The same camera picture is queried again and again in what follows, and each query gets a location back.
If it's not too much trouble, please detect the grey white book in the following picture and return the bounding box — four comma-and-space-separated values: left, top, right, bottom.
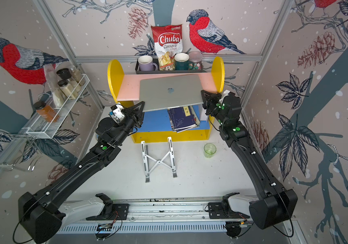
199, 105, 208, 121

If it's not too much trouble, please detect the white wire spice rack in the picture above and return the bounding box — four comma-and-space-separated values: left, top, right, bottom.
21, 73, 91, 139

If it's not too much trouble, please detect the purple mug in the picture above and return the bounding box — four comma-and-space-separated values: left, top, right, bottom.
137, 55, 159, 71

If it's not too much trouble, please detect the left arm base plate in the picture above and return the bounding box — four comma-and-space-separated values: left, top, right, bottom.
86, 203, 130, 221

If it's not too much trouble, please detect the beige spice jar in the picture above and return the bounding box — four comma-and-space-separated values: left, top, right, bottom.
58, 79, 78, 100

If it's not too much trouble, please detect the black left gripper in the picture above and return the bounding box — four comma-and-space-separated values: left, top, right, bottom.
114, 101, 145, 146

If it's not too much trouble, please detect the green glass cup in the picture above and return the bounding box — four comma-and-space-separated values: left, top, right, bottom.
203, 143, 217, 158

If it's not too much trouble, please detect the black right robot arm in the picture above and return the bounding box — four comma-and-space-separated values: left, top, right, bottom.
201, 90, 298, 229

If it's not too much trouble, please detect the red chuba chips bag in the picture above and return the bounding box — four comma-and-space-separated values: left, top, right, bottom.
151, 24, 183, 71

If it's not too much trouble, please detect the pink lidded jar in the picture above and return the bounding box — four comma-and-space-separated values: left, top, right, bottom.
188, 51, 203, 71

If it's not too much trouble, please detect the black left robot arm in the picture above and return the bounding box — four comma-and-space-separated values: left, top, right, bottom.
18, 102, 145, 244

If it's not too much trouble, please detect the black lid spice jar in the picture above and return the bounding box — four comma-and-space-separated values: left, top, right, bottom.
56, 68, 81, 93

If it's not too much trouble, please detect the navy blue book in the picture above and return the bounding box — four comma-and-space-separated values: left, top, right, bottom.
167, 106, 198, 133

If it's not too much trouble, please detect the folding metal laptop stand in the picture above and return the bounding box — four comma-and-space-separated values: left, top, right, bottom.
140, 136, 178, 184

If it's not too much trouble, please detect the orange spice jar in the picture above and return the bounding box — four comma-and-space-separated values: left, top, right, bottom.
33, 101, 59, 123

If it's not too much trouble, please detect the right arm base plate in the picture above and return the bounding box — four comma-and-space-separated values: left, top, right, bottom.
204, 202, 250, 219

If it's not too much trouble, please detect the wire hook rack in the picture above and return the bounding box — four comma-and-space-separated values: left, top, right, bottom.
0, 132, 43, 172

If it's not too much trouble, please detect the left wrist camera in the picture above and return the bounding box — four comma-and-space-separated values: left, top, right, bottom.
109, 103, 125, 123

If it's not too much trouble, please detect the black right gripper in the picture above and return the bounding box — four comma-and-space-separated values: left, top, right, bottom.
200, 89, 227, 128

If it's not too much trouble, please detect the clear spice jar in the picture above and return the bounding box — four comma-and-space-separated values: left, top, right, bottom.
68, 66, 85, 86

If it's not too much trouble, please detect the black tray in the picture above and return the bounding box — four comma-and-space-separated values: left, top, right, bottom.
135, 61, 207, 74

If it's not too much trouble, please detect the green mug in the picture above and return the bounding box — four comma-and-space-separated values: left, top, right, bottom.
175, 53, 189, 71

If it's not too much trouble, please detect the silver laptop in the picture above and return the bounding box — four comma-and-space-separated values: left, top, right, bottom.
139, 74, 202, 112

